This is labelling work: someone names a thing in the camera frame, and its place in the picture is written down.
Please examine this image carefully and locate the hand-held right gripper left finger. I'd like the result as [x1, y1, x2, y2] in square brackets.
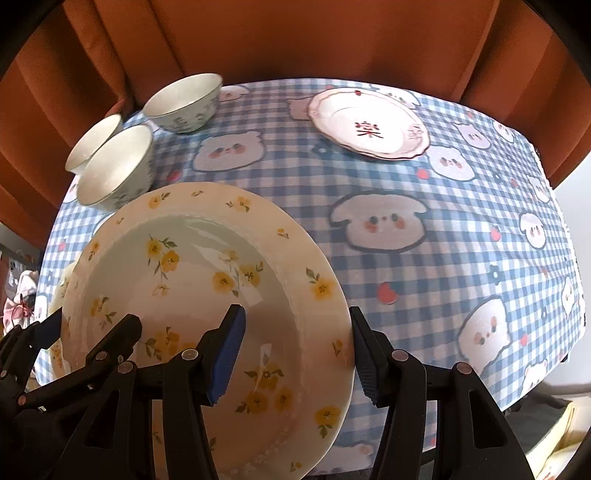
[60, 305, 245, 480]

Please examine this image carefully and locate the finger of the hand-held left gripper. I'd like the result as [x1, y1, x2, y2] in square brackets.
[18, 314, 142, 409]
[0, 308, 64, 398]

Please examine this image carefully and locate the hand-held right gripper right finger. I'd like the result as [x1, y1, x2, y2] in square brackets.
[349, 306, 536, 480]

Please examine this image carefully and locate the yellow floral plate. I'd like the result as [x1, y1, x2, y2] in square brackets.
[60, 182, 356, 480]

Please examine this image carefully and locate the pink scalloped plate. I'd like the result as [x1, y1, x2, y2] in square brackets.
[307, 87, 431, 161]

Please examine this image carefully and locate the pink white cloth bundle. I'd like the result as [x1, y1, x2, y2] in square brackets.
[0, 270, 40, 333]

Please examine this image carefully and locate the blue checked bear tablecloth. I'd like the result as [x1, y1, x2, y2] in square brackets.
[34, 78, 580, 480]

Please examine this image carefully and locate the white floral bowl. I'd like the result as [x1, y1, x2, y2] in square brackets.
[65, 114, 124, 176]
[142, 73, 223, 134]
[76, 124, 155, 212]

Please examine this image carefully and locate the cream box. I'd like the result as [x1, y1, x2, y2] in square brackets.
[526, 401, 591, 480]

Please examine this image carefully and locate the orange curtain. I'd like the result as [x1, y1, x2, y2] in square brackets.
[0, 0, 591, 259]

